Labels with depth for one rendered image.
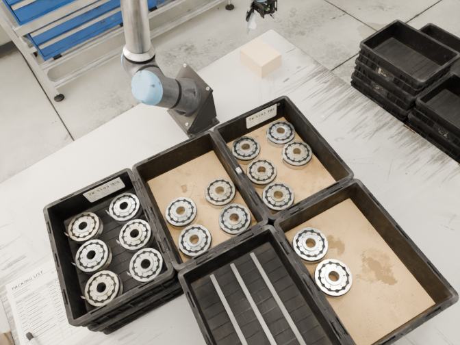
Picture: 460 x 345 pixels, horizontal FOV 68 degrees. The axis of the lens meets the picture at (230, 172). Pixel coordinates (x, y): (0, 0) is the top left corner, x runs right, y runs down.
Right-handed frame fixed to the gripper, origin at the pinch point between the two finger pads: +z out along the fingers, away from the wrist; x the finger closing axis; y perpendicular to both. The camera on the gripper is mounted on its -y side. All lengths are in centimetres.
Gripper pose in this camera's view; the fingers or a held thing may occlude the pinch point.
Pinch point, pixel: (259, 25)
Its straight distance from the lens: 160.7
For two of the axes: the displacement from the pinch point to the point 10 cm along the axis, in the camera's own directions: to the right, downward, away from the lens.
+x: 7.9, -5.6, 2.5
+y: 6.0, 6.5, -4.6
